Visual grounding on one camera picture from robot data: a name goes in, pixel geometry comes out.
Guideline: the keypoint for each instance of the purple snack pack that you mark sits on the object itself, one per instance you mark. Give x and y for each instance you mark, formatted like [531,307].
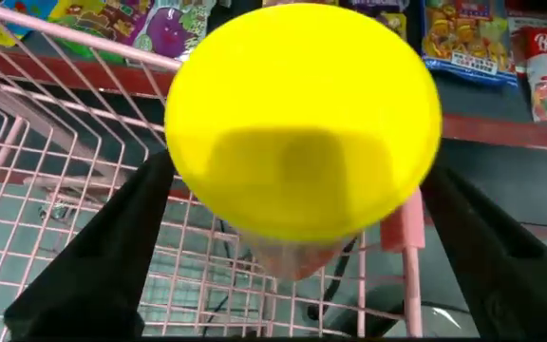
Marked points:
[171,29]

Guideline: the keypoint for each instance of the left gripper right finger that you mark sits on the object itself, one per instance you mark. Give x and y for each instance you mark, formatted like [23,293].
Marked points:
[506,266]

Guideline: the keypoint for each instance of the blue-edged orange snack pack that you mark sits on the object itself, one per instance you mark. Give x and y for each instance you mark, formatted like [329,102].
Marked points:
[468,40]

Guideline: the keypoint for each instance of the pink shopping cart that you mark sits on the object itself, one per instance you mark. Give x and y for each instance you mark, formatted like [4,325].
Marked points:
[64,190]

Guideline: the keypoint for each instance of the yellow-lidded clear plastic jar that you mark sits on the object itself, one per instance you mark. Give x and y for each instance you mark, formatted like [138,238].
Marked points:
[302,119]

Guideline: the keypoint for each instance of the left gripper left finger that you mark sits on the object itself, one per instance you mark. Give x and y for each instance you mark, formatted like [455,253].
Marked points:
[93,266]

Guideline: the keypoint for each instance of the red shop shelf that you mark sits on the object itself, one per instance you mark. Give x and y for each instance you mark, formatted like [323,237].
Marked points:
[506,130]

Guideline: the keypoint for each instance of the green and brown snack pack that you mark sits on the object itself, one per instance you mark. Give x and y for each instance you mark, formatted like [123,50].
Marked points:
[98,21]

